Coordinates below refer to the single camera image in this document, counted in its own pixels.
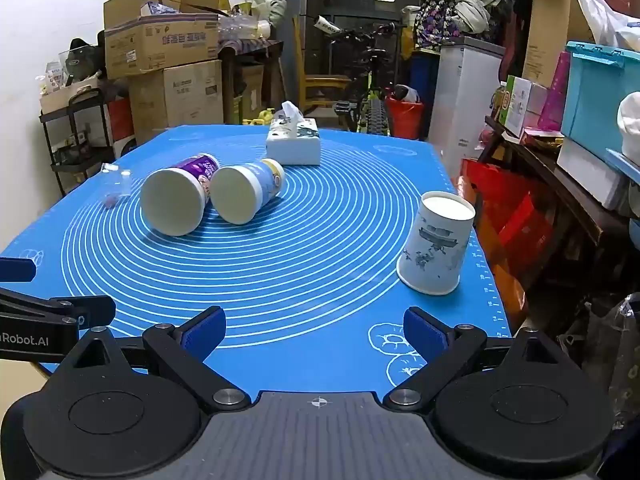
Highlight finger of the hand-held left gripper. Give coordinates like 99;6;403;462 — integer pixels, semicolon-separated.
0;257;37;283
0;287;117;332

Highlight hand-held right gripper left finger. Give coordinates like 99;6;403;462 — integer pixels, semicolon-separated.
47;305;252;411

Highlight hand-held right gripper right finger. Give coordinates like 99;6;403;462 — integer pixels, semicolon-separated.
382;306;586;409

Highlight white printed paper cup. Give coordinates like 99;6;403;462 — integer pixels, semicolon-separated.
396;191;476;296

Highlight clear plastic cup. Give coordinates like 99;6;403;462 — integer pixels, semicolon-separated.
101;162;132;209

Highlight purple paper cup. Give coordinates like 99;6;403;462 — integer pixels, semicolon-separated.
140;153;222;237

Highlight blue and yellow paper cup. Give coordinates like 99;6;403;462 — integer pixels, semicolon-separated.
209;158;286;226

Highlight blue silicone baking mat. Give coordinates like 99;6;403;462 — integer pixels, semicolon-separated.
0;125;514;397

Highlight black metal cart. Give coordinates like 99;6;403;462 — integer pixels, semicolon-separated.
39;87;119;197

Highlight red plastic bags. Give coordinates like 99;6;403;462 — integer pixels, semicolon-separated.
459;157;553;313

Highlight shallow cardboard tray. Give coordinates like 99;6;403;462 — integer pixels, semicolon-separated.
39;77;104;114

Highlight clear plastic bag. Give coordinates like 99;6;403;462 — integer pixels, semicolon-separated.
582;291;640;432

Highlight dark wooden shelf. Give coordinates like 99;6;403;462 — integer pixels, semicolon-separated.
484;115;640;261

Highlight white tissue box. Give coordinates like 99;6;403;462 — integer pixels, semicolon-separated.
265;101;322;166

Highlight red bucket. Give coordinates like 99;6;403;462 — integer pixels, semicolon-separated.
384;97;425;140

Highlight yellow toy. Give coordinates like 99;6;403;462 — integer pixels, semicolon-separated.
242;107;276;126

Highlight dark bag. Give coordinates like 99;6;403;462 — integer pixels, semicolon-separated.
66;38;106;81

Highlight white flat box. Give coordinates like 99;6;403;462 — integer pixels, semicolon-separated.
556;137;632;211

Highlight large plain cardboard box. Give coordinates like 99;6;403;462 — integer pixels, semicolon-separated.
128;60;224;144

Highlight white chest freezer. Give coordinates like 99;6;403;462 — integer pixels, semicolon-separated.
427;36;507;171

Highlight white and green box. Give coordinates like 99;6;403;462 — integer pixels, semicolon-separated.
503;75;549;137

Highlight black bicycle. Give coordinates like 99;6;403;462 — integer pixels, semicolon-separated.
314;15;402;136

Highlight dark wooden table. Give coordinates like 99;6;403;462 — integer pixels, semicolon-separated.
219;39;284;125

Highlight wooden chair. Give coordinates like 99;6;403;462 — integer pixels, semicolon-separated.
292;16;354;117

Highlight printed cardboard box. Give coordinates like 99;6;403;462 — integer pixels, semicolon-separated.
103;0;221;80

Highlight pink box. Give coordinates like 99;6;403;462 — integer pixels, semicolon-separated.
537;51;572;131

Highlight teal plastic storage bin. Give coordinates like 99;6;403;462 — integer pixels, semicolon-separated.
560;41;640;162

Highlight floral cloth bag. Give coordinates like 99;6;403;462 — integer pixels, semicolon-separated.
413;0;463;52

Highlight tall cardboard box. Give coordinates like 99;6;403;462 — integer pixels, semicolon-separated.
522;0;597;87

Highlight white plastic bag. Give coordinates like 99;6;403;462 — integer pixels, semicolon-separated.
572;0;640;52

